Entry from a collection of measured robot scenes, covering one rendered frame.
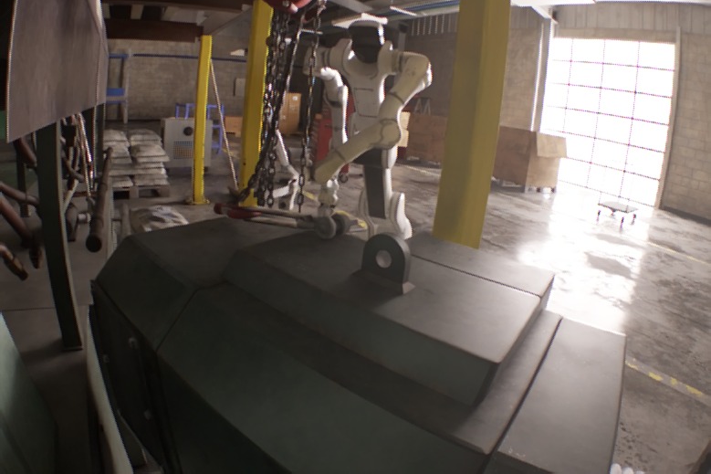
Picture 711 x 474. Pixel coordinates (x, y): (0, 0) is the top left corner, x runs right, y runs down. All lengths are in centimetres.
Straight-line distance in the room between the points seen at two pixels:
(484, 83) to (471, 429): 79
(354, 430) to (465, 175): 73
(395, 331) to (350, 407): 9
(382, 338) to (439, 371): 7
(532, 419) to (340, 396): 17
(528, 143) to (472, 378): 671
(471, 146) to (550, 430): 73
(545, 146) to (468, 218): 627
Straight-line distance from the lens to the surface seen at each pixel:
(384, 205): 204
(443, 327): 41
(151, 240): 69
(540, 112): 1040
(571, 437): 38
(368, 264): 49
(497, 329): 43
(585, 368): 48
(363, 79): 161
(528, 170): 714
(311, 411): 37
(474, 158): 97
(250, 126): 244
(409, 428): 34
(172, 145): 575
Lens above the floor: 107
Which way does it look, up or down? 14 degrees down
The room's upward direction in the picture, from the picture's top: 6 degrees clockwise
